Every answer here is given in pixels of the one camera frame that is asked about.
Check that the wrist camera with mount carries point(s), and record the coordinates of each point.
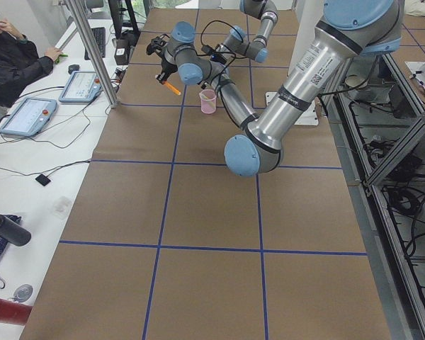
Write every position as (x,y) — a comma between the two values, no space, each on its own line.
(158,45)
(215,56)

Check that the black keyboard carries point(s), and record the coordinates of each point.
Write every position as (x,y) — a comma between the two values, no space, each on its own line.
(99,35)

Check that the teach pendant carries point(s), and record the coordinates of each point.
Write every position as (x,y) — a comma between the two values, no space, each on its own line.
(81,87)
(30,116)

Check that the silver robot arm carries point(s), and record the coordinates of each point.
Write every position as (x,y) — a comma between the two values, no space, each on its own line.
(240,44)
(346,29)

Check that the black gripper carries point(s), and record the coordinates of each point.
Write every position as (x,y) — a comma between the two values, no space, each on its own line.
(219,58)
(166,66)

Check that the orange highlighter pen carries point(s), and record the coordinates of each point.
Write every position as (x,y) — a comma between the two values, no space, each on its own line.
(172,88)

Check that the black water bottle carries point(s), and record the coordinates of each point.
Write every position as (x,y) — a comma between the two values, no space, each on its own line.
(12,231)

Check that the aluminium frame post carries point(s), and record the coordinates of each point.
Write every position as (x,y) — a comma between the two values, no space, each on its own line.
(77,11)

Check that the red bottle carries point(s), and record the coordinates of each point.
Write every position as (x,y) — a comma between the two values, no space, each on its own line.
(14,313)

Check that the pink mesh pen holder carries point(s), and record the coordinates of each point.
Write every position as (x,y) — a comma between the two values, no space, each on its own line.
(208,106)

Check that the small black box device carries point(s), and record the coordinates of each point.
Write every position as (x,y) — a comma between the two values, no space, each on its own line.
(42,179)

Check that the round metal lid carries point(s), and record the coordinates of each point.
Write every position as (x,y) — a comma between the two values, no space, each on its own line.
(23,293)

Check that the near teach pendant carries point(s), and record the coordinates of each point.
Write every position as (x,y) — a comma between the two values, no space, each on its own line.
(30,116)

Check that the person in black jacket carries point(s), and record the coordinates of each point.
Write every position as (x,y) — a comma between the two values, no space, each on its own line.
(20,63)

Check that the far teach pendant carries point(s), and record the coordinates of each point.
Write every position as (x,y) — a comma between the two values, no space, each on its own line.
(81,87)

